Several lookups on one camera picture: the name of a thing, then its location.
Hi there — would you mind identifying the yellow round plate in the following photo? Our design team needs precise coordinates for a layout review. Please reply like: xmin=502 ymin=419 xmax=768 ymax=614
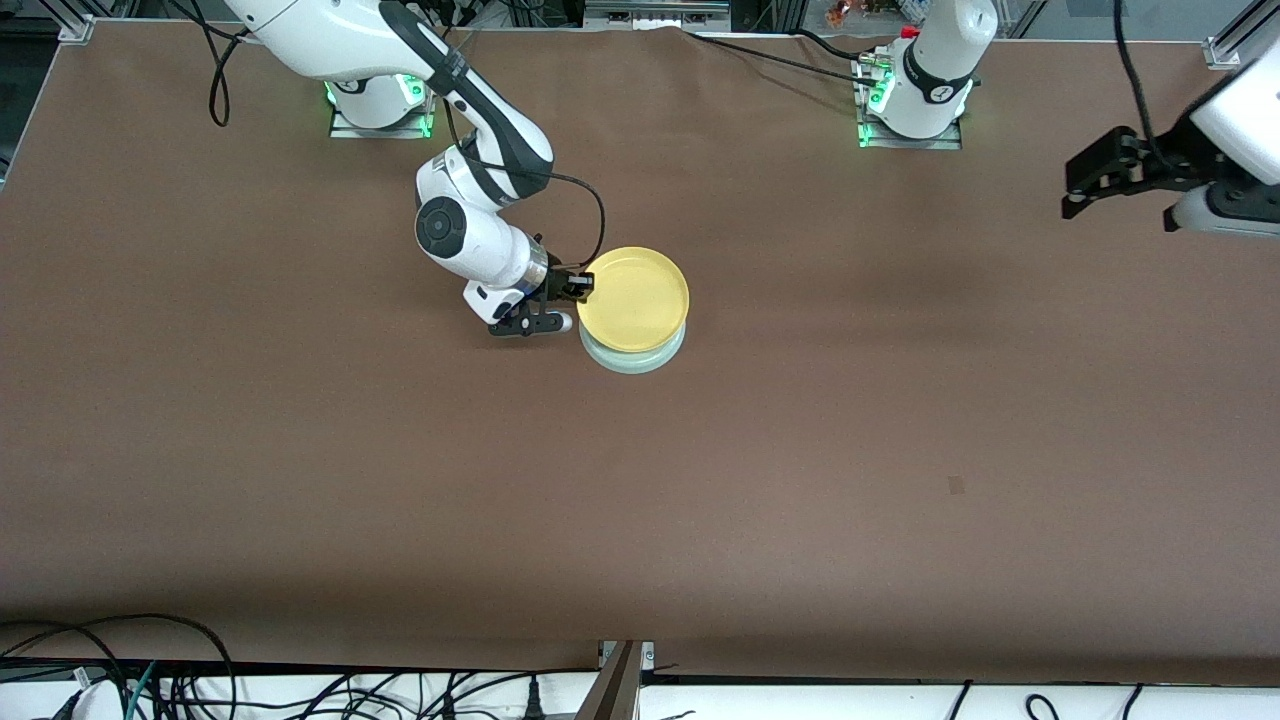
xmin=577 ymin=246 xmax=691 ymax=355

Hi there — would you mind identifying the pale green round plate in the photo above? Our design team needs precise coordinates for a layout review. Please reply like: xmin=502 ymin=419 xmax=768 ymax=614
xmin=580 ymin=318 xmax=689 ymax=376

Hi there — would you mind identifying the brown table cover sheet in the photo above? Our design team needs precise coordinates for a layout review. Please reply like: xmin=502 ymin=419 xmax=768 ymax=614
xmin=0 ymin=20 xmax=1280 ymax=687

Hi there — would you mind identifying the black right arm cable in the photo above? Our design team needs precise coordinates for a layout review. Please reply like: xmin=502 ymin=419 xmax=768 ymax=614
xmin=165 ymin=0 xmax=609 ymax=273

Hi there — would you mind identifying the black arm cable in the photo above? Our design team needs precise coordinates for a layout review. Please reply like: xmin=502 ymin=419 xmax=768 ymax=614
xmin=165 ymin=0 xmax=609 ymax=273
xmin=1113 ymin=0 xmax=1177 ymax=171

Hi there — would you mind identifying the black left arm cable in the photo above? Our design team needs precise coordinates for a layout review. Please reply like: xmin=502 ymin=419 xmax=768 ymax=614
xmin=1113 ymin=0 xmax=1177 ymax=171

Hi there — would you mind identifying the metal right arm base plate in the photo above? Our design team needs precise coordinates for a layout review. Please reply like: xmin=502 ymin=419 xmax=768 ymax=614
xmin=328 ymin=78 xmax=437 ymax=141

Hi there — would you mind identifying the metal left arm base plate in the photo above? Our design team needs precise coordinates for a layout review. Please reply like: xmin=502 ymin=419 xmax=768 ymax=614
xmin=855 ymin=52 xmax=966 ymax=151

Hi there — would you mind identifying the grey metal rail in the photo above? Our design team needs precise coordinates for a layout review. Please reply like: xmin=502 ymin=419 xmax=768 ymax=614
xmin=584 ymin=0 xmax=733 ymax=31

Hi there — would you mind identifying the long black table cable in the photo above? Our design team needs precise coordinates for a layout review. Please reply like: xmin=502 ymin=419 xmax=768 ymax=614
xmin=685 ymin=30 xmax=881 ymax=83

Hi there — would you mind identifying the short black table cable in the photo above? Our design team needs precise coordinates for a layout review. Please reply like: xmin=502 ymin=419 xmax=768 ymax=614
xmin=795 ymin=28 xmax=891 ymax=61

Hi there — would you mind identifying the aluminium frame profile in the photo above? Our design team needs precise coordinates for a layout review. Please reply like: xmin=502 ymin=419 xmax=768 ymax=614
xmin=575 ymin=640 xmax=656 ymax=720

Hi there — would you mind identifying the black looped cable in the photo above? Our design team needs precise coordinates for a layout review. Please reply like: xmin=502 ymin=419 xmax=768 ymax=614
xmin=0 ymin=612 xmax=237 ymax=720

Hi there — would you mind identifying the green cable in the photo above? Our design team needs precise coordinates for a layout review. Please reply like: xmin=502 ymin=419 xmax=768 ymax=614
xmin=125 ymin=660 xmax=159 ymax=720

